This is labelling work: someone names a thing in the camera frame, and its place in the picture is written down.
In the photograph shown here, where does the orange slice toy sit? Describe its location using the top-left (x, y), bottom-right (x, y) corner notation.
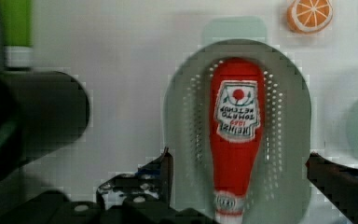
top-left (286, 0), bottom-right (333, 35)

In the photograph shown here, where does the large black cylinder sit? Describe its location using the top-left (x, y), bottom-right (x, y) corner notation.
top-left (0, 72), bottom-right (90, 181)

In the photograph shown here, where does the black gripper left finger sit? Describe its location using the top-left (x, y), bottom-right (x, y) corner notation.
top-left (96, 147), bottom-right (173, 210)

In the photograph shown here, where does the green oval strainer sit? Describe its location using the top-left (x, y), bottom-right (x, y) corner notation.
top-left (164, 39), bottom-right (311, 224)

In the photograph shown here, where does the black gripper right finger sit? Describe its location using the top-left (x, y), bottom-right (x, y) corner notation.
top-left (305, 153), bottom-right (358, 224)

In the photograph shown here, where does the green white bottle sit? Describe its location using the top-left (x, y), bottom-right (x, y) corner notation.
top-left (0, 0), bottom-right (33, 69)

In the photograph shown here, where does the red ketchup bottle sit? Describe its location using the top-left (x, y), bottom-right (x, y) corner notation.
top-left (210, 58), bottom-right (265, 224)

